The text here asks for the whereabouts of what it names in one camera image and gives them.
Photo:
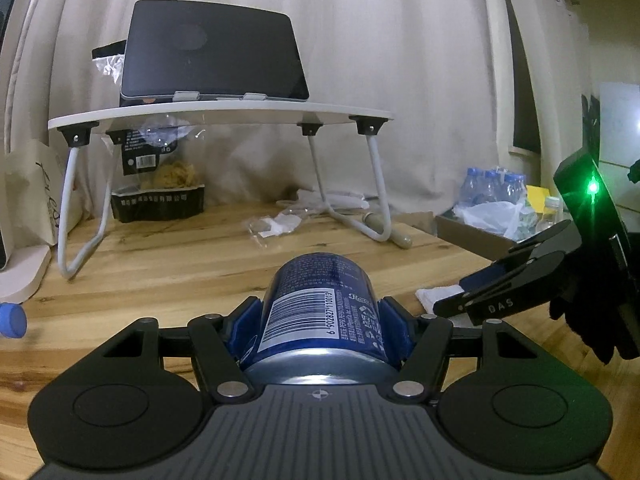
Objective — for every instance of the yellow sticky note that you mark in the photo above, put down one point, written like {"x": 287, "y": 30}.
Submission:
{"x": 536, "y": 197}

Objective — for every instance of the black gloved right hand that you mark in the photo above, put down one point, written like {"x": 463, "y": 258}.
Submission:
{"x": 600, "y": 301}

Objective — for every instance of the tablet with black frame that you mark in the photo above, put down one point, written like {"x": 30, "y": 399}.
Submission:
{"x": 215, "y": 50}

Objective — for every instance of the beige paper bag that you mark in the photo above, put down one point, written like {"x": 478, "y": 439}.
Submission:
{"x": 34, "y": 180}

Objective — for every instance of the white paper towel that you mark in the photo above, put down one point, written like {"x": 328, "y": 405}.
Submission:
{"x": 429, "y": 296}

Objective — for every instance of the pack of water bottles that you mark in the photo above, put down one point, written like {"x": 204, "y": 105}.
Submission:
{"x": 481, "y": 186}

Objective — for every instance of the brown cardboard box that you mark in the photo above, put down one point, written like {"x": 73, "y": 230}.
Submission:
{"x": 479, "y": 242}

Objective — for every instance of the small clear bottle white cap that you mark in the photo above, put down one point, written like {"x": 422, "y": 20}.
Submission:
{"x": 550, "y": 214}

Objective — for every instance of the lying clear bottle blue cap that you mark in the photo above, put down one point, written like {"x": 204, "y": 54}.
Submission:
{"x": 13, "y": 320}

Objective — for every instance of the crumpled clear plastic wrapper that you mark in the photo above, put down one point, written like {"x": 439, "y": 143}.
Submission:
{"x": 265, "y": 231}

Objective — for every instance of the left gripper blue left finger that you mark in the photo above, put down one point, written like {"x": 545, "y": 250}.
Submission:
{"x": 242, "y": 328}

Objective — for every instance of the black labelled plastic package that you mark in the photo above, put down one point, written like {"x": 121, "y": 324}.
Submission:
{"x": 141, "y": 149}

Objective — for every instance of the white heater base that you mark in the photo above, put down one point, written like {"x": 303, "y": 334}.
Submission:
{"x": 22, "y": 276}

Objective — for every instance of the beige cylindrical handle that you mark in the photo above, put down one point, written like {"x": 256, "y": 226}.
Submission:
{"x": 375, "y": 222}

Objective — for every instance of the white plastic bag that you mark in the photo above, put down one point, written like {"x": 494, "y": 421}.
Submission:
{"x": 499, "y": 218}

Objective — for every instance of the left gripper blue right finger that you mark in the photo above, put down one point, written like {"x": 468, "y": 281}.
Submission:
{"x": 398, "y": 330}

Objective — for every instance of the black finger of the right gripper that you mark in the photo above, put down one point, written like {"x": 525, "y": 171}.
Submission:
{"x": 510, "y": 285}
{"x": 562, "y": 237}

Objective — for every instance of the white folding lap table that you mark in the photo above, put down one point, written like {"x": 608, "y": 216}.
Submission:
{"x": 308, "y": 116}

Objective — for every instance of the blue drink can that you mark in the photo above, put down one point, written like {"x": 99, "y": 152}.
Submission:
{"x": 320, "y": 325}

